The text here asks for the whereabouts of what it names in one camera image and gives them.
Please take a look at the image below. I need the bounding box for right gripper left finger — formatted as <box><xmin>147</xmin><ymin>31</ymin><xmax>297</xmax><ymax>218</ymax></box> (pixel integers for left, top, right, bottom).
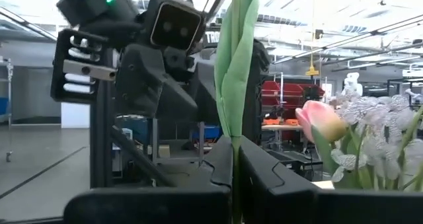
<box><xmin>63</xmin><ymin>136</ymin><xmax>233</xmax><ymax>224</ymax></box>

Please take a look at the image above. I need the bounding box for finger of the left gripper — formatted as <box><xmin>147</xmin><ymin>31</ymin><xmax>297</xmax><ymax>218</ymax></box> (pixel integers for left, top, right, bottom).
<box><xmin>158</xmin><ymin>81</ymin><xmax>200</xmax><ymax>119</ymax></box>
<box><xmin>115</xmin><ymin>44</ymin><xmax>165</xmax><ymax>116</ymax></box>

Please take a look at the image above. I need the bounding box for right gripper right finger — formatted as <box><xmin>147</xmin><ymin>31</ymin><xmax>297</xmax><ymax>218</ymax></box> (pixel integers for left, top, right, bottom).
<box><xmin>239</xmin><ymin>137</ymin><xmax>423</xmax><ymax>224</ymax></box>

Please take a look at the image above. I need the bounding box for pink tulip with stem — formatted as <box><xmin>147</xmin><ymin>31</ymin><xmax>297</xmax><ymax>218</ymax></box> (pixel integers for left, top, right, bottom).
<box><xmin>295</xmin><ymin>100</ymin><xmax>351</xmax><ymax>185</ymax></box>

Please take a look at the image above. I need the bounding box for white flower bunch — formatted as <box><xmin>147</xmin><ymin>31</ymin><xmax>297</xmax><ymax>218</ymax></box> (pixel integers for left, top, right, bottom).
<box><xmin>328</xmin><ymin>93</ymin><xmax>423</xmax><ymax>192</ymax></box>

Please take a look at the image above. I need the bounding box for blue storage bin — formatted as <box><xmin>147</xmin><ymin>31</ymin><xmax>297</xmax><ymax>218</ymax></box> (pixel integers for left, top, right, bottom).
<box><xmin>191</xmin><ymin>124</ymin><xmax>222</xmax><ymax>141</ymax></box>

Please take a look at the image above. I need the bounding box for workbench with orange parts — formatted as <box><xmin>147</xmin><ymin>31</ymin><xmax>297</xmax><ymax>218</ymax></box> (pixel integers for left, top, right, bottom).
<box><xmin>260</xmin><ymin>117</ymin><xmax>303</xmax><ymax>132</ymax></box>

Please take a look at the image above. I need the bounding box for red storage bin shelf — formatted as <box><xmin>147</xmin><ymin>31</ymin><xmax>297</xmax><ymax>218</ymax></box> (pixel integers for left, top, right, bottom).
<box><xmin>260</xmin><ymin>80</ymin><xmax>327</xmax><ymax>142</ymax></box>

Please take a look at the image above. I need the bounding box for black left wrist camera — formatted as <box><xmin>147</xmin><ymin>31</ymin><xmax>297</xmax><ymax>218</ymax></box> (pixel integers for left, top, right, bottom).
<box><xmin>145</xmin><ymin>0</ymin><xmax>206</xmax><ymax>53</ymax></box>

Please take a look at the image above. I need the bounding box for black metal table frame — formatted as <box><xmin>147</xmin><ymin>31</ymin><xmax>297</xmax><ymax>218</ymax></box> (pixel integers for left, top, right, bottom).
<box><xmin>89</xmin><ymin>78</ymin><xmax>176</xmax><ymax>189</ymax></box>

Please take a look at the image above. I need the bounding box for yellow ceiling cord plug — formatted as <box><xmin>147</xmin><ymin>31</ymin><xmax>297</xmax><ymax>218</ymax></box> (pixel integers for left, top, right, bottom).
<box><xmin>305</xmin><ymin>65</ymin><xmax>321</xmax><ymax>77</ymax></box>

